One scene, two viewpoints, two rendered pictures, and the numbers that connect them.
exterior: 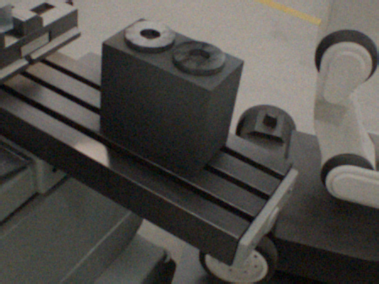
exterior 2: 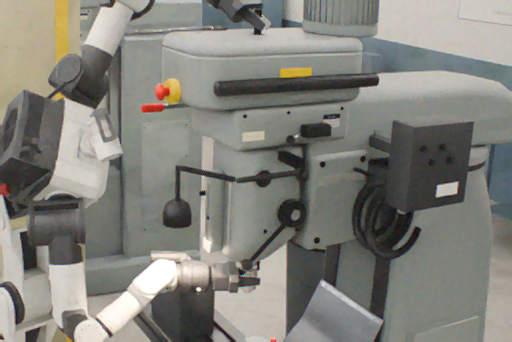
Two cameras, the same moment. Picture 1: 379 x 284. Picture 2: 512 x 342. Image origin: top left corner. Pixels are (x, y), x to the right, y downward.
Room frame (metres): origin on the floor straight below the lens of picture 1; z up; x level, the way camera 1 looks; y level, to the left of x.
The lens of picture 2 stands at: (2.53, 1.42, 2.11)
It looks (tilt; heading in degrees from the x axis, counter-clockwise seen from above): 19 degrees down; 219
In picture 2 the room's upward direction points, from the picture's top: 1 degrees clockwise
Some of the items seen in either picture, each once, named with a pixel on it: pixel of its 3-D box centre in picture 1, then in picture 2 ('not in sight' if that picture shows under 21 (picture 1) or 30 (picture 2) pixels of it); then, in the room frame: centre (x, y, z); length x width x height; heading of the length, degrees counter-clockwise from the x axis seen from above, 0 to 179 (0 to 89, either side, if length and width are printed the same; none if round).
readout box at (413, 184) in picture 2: not in sight; (431, 162); (0.82, 0.81, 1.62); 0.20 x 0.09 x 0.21; 154
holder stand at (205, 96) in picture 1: (168, 90); (182, 293); (0.81, 0.04, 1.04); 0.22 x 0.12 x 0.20; 64
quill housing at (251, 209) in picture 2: not in sight; (253, 196); (0.94, 0.38, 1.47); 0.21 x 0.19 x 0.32; 64
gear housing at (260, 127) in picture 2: not in sight; (269, 115); (0.90, 0.39, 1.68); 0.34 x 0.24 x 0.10; 154
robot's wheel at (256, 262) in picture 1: (238, 257); not in sight; (0.89, -0.18, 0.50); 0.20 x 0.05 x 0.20; 82
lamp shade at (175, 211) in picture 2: not in sight; (177, 211); (1.16, 0.30, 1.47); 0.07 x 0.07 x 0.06
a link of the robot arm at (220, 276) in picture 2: not in sight; (214, 277); (1.00, 0.31, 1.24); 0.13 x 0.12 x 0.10; 41
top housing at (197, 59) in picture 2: not in sight; (262, 65); (0.93, 0.38, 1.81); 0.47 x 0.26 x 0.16; 154
